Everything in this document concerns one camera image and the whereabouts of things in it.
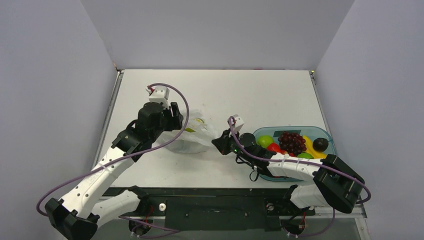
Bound white plastic bag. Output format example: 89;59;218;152
165;109;220;154

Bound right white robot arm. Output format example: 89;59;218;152
211;129;371;214

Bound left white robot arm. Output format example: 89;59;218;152
44;102;184;240

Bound fake green apple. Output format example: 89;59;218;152
256;135;274;149

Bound fake red strawberry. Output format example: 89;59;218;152
266;142;282;153

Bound fake purple grapes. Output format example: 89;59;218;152
277;131;307;157

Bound fake yellow banana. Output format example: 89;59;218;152
302;135;327;159

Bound fake dark plum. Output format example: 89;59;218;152
312;137;329;153

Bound teal plastic tray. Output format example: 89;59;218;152
251;125;338;182

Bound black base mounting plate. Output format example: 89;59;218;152
113;187;316;233

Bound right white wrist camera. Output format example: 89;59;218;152
228;114;245;133

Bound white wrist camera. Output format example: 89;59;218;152
228;114;245;133
146;86;170;109

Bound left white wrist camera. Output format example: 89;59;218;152
146;86;170;109

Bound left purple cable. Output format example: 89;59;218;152
36;82;190;218

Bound purple cable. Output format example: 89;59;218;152
227;115;373;205
36;82;190;218

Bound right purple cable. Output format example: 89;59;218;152
227;115;373;205

